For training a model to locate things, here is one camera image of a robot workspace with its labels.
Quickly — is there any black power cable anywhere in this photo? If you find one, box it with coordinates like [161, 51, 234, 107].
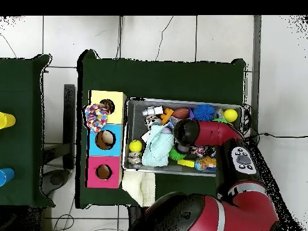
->
[242, 132, 308, 145]

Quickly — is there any blue plastic cup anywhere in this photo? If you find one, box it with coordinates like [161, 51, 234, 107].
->
[0, 167, 16, 188]

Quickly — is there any brown toy football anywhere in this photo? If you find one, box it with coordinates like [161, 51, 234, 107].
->
[171, 107, 190, 120]

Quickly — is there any grey plastic bolt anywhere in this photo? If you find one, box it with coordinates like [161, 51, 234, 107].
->
[142, 106, 164, 117]

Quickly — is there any shallow metal mesh bin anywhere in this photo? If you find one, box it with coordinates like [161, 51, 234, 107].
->
[122, 97, 242, 177]

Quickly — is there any cream waffle cloth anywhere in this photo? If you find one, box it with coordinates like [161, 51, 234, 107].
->
[121, 171, 156, 207]

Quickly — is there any grey round floor base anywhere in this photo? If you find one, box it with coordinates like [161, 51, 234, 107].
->
[39, 168, 71, 197]

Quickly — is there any yellow smiley ball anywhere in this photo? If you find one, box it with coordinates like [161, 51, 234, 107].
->
[129, 140, 143, 153]

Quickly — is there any yellow cheese wedge toy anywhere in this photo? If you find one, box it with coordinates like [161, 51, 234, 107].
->
[177, 159, 195, 168]

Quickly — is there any light blue waffle cloth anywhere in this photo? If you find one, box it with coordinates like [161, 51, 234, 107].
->
[141, 123, 175, 167]

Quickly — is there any dark green tablecloth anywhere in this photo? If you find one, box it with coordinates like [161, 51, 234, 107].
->
[76, 49, 247, 213]
[0, 54, 55, 208]

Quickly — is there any black upright panel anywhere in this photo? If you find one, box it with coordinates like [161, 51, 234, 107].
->
[63, 84, 76, 170]

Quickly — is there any orange plastic comb block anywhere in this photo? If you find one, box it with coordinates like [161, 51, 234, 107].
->
[159, 107, 174, 125]

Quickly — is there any large blue spiky ball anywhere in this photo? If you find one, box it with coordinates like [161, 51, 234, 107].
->
[192, 103, 216, 122]

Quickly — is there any yellow plastic cup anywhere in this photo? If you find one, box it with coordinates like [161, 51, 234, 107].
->
[0, 111, 17, 130]

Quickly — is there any colourful patterned cloth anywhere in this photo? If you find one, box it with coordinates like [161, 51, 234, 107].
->
[84, 99, 116, 134]

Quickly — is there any plain yellow ball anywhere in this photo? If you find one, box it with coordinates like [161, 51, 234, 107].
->
[223, 108, 238, 123]

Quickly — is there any wooden box with three holes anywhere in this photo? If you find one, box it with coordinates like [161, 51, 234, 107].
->
[84, 90, 128, 188]

